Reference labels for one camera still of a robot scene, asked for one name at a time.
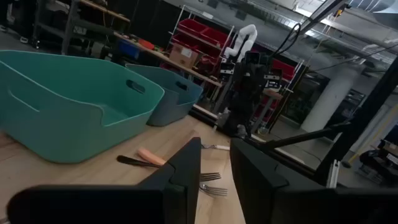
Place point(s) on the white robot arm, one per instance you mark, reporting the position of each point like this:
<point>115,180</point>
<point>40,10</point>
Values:
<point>245,37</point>

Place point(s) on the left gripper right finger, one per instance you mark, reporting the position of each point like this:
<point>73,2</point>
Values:
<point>280,205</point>

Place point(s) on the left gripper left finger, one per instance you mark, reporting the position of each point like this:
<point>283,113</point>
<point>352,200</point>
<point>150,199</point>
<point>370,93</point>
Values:
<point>124,205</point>

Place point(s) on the white metal bracket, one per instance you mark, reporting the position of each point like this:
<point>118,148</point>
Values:
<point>333,174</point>

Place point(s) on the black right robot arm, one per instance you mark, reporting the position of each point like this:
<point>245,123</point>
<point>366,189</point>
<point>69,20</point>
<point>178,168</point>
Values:
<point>248,77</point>

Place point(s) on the red storage bin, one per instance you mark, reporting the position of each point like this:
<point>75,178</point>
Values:
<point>191,26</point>
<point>286,70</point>
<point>214,36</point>

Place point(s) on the cardboard box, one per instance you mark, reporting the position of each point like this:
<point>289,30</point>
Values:
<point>183,56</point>

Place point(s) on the teal plastic bin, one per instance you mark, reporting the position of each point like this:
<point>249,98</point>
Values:
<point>62,93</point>

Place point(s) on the blue crate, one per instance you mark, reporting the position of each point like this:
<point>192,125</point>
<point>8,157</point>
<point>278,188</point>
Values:
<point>129,49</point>

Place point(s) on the white round column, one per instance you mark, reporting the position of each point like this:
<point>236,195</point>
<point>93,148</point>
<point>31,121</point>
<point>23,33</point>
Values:
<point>329,99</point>

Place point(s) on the red bin shelf rack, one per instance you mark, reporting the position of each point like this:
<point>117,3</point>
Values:
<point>70,28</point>

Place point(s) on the black aluminium rig frame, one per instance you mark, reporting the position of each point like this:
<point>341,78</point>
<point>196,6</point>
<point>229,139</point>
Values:
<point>367,118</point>

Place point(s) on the blue-grey plastic bin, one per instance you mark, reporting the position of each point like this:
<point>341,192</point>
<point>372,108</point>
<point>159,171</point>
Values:
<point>174,102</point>

